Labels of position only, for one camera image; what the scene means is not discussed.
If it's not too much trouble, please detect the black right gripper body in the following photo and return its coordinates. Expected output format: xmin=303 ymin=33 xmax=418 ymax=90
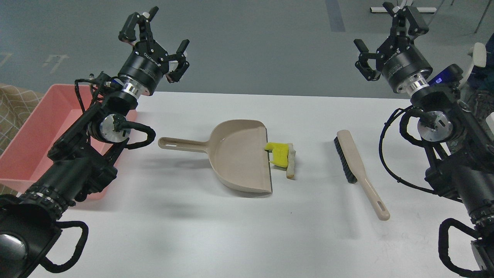
xmin=376 ymin=36 xmax=433 ymax=93

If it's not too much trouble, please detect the beige hand brush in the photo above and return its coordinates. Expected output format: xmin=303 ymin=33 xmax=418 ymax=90
xmin=333 ymin=130 xmax=391 ymax=220

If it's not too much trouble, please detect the beige plastic dustpan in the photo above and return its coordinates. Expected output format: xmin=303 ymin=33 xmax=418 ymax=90
xmin=157 ymin=119 xmax=273 ymax=194

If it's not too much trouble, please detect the beige checked cloth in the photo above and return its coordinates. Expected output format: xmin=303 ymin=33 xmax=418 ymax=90
xmin=0 ymin=83 xmax=44 ymax=195

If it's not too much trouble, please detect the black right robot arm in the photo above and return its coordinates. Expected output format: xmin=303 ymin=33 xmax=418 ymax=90
xmin=354 ymin=2 xmax=493 ymax=278

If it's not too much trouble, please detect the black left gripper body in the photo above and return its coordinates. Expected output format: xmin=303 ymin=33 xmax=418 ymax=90
xmin=118 ymin=41 xmax=174 ymax=96

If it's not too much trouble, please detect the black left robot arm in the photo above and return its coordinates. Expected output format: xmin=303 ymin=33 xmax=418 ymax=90
xmin=1 ymin=7 xmax=190 ymax=278

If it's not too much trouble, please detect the white office chair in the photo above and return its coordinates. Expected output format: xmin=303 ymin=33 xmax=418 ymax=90
xmin=459 ymin=42 xmax=487 ymax=88

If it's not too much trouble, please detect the yellow sponge piece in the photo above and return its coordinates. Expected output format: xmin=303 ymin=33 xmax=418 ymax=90
xmin=264 ymin=142 xmax=289 ymax=168

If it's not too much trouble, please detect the white table base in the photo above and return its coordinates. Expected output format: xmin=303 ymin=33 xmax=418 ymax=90
xmin=369 ymin=0 xmax=438 ymax=14

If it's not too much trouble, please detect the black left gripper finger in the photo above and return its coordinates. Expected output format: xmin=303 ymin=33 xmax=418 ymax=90
xmin=118 ymin=6 xmax=159 ymax=51
xmin=165 ymin=39 xmax=190 ymax=83

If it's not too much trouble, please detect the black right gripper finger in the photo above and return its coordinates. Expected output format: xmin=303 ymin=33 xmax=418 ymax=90
xmin=354 ymin=39 xmax=382 ymax=81
xmin=383 ymin=2 xmax=429 ymax=44

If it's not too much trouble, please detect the white bread slice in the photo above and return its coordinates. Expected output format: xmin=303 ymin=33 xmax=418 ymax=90
xmin=286 ymin=144 xmax=296 ymax=180

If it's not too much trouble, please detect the pink plastic bin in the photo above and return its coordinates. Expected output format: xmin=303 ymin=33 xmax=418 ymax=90
xmin=0 ymin=84 xmax=138 ymax=201

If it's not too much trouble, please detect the person in dark clothes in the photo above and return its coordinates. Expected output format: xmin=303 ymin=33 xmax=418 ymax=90
xmin=463 ymin=34 xmax=494 ymax=130

